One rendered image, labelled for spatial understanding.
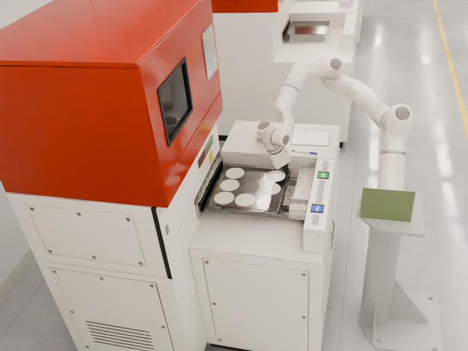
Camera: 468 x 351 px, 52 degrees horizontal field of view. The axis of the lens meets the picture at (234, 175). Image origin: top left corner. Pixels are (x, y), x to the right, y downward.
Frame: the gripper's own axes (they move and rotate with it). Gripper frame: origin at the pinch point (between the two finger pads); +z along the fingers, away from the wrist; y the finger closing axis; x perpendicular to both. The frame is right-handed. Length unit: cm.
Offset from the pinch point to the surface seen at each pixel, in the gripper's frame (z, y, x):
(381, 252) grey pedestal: 41, 19, -44
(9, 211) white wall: -12, -167, 94
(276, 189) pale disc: -1.4, -10.0, -10.7
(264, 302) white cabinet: 29, -44, -44
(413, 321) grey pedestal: 104, 21, -51
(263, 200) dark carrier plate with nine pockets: -4.4, -18.5, -16.4
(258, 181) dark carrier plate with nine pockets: -3.5, -15.8, -0.8
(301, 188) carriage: 4.8, 1.2, -13.0
